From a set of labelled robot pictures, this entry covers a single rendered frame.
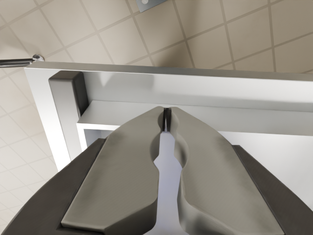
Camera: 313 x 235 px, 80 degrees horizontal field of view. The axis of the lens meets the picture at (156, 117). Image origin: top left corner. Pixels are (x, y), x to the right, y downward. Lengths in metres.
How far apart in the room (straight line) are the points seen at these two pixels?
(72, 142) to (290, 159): 0.20
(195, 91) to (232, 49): 0.95
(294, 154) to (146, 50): 0.91
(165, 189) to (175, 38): 0.88
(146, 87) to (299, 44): 1.13
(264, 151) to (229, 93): 0.07
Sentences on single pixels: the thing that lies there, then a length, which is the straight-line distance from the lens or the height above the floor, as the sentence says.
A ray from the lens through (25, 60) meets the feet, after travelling 1.20.
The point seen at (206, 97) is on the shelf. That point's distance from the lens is 0.16.
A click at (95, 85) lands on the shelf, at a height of 0.88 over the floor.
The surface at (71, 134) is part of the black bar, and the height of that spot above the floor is 0.90.
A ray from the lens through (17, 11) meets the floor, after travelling 1.24.
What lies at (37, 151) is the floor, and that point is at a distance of 1.65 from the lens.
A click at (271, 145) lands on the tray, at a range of 0.21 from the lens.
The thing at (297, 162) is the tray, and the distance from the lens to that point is 0.24.
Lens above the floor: 1.02
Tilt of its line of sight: 58 degrees down
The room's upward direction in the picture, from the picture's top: 177 degrees counter-clockwise
